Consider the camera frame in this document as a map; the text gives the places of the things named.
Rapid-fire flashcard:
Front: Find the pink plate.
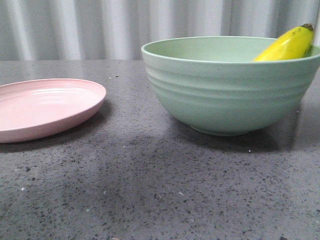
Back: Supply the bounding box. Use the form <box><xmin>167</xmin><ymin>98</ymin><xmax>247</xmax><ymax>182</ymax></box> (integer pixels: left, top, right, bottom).
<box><xmin>0</xmin><ymin>78</ymin><xmax>106</xmax><ymax>143</ymax></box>

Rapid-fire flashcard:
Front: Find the yellow banana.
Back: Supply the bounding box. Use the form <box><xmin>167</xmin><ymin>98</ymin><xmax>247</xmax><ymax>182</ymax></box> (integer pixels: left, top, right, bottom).
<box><xmin>254</xmin><ymin>23</ymin><xmax>314</xmax><ymax>62</ymax></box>

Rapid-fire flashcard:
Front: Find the green ribbed bowl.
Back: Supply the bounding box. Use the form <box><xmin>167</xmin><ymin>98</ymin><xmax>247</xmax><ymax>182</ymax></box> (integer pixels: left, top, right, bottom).
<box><xmin>141</xmin><ymin>36</ymin><xmax>320</xmax><ymax>136</ymax></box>

